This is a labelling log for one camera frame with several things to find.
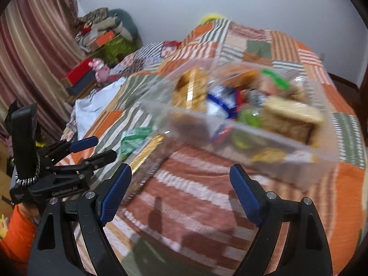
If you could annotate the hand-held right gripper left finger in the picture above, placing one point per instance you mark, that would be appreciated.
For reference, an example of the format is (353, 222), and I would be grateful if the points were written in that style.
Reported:
(115, 195)

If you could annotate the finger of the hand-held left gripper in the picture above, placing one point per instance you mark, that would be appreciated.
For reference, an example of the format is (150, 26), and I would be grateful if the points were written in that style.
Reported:
(97, 159)
(83, 144)

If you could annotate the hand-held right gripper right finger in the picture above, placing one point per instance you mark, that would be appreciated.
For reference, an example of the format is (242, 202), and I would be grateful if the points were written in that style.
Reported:
(246, 195)

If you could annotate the gold edged cake packet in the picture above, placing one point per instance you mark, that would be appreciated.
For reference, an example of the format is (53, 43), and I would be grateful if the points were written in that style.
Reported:
(146, 164)
(191, 92)

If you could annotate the yellow chips packet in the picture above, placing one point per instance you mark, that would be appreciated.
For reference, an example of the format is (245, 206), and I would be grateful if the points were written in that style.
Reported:
(268, 155)

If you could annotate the clear plastic container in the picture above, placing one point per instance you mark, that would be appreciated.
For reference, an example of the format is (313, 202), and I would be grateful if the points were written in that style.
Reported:
(218, 146)

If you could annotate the green jelly cup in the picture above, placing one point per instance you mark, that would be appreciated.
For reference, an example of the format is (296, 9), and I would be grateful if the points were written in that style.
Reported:
(248, 118)

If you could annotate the sponge cake slice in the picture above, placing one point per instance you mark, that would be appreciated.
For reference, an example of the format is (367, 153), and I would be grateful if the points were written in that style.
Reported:
(290, 118)

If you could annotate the green label bread packet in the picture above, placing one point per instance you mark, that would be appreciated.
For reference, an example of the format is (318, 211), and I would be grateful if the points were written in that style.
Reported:
(273, 82)

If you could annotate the person's left forearm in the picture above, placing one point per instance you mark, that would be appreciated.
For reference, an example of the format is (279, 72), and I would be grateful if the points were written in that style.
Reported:
(17, 233)

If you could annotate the white cloth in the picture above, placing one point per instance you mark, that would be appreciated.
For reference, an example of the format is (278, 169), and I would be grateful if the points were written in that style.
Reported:
(95, 106)

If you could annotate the green snack packet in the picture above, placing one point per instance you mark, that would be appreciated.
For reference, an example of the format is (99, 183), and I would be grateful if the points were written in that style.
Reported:
(133, 142)

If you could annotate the patchwork blanket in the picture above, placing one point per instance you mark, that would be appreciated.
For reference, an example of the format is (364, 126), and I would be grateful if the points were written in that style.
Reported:
(201, 212)

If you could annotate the red box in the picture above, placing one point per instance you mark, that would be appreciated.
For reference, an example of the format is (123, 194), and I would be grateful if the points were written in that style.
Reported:
(77, 72)

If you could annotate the pink plush toy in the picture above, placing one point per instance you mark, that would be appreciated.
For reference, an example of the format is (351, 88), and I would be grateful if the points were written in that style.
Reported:
(100, 70)

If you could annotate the striped brown curtain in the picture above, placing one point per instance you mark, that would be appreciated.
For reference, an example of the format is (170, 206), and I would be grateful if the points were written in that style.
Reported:
(37, 54)

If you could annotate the green box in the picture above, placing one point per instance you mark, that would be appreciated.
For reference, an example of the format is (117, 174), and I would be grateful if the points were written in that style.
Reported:
(118, 49)

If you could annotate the orange box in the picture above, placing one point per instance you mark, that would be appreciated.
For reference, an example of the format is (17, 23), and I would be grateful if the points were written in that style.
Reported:
(100, 41)

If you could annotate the yellow pillow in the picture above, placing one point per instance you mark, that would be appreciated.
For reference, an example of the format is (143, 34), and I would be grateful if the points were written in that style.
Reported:
(211, 18)

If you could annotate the wall socket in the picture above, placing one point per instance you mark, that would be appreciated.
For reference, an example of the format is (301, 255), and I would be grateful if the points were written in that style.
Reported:
(322, 55)

